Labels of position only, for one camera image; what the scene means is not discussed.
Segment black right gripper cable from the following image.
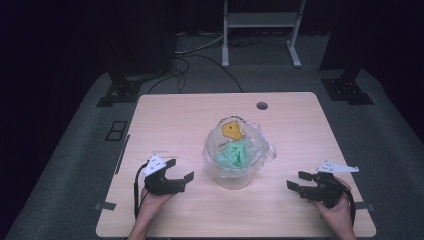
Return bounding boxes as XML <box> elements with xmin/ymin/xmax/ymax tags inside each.
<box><xmin>341</xmin><ymin>184</ymin><xmax>357</xmax><ymax>225</ymax></box>

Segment black tape piece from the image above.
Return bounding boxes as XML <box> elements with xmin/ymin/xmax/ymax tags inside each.
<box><xmin>354</xmin><ymin>201</ymin><xmax>376</xmax><ymax>212</ymax></box>
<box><xmin>93</xmin><ymin>201</ymin><xmax>117</xmax><ymax>212</ymax></box>

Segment long black floor cable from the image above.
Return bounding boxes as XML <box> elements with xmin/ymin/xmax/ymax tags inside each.
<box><xmin>147</xmin><ymin>53</ymin><xmax>245</xmax><ymax>95</ymax></box>

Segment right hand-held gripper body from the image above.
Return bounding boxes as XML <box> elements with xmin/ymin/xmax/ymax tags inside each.
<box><xmin>299</xmin><ymin>160</ymin><xmax>361</xmax><ymax>210</ymax></box>

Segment clear plastic bag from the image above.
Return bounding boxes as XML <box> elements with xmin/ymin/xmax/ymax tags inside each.
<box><xmin>200</xmin><ymin>118</ymin><xmax>278</xmax><ymax>175</ymax></box>

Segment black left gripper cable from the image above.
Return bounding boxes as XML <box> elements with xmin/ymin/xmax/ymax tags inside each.
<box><xmin>133</xmin><ymin>161</ymin><xmax>150</xmax><ymax>220</ymax></box>

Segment white bag with yellow print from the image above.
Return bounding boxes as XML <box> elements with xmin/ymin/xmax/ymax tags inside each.
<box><xmin>215</xmin><ymin>115</ymin><xmax>252</xmax><ymax>150</ymax></box>

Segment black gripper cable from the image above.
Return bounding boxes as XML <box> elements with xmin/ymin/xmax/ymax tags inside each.
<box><xmin>133</xmin><ymin>161</ymin><xmax>150</xmax><ymax>220</ymax></box>
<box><xmin>341</xmin><ymin>184</ymin><xmax>357</xmax><ymax>225</ymax></box>

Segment white metal stand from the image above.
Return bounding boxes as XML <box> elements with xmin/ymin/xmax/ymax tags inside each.
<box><xmin>221</xmin><ymin>0</ymin><xmax>307</xmax><ymax>70</ymax></box>

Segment grey floor cable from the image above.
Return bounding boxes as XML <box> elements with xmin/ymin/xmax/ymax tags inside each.
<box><xmin>174</xmin><ymin>32</ymin><xmax>225</xmax><ymax>56</ymax></box>

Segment person's right hand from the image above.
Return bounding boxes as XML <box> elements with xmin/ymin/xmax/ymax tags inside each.
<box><xmin>310</xmin><ymin>176</ymin><xmax>355</xmax><ymax>232</ymax></box>

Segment green item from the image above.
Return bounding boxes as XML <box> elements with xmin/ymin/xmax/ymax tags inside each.
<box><xmin>214</xmin><ymin>138</ymin><xmax>262</xmax><ymax>170</ymax></box>

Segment person's left hand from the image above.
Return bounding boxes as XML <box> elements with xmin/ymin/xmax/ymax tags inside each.
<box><xmin>137</xmin><ymin>187</ymin><xmax>175</xmax><ymax>218</ymax></box>

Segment black stand base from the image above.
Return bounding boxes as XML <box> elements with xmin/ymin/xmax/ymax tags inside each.
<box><xmin>95</xmin><ymin>70</ymin><xmax>143</xmax><ymax>109</ymax></box>
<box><xmin>320</xmin><ymin>67</ymin><xmax>375</xmax><ymax>106</ymax></box>

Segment black floor outlet frame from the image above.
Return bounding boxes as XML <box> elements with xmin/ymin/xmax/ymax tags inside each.
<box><xmin>104</xmin><ymin>120</ymin><xmax>129</xmax><ymax>142</ymax></box>

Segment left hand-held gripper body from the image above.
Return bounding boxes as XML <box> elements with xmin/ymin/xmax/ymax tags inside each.
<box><xmin>142</xmin><ymin>153</ymin><xmax>188</xmax><ymax>196</ymax></box>

